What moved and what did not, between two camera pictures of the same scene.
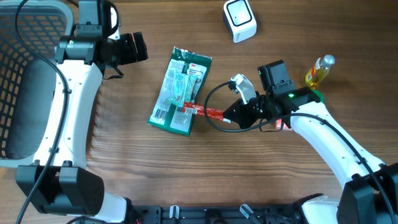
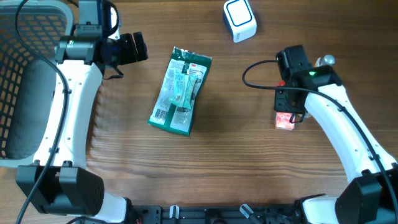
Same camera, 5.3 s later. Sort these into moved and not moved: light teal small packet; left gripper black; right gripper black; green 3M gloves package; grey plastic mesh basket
Moved: right gripper black
Not moved: green 3M gloves package; light teal small packet; left gripper black; grey plastic mesh basket
